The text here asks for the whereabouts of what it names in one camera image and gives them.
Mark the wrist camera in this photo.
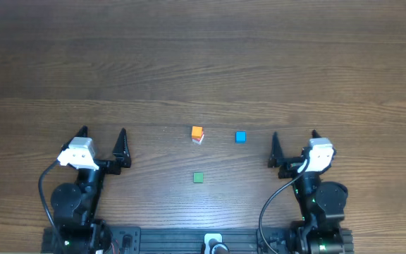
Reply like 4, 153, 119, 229
297, 137, 335, 174
56, 136, 100, 171

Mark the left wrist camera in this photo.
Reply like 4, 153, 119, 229
56, 136, 100, 171

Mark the mounting rail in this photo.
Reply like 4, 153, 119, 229
42, 225, 355, 254

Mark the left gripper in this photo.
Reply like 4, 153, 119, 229
61, 125, 133, 176

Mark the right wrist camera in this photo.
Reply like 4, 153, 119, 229
297, 137, 335, 174

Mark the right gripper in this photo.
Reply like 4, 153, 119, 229
267, 129, 322, 179

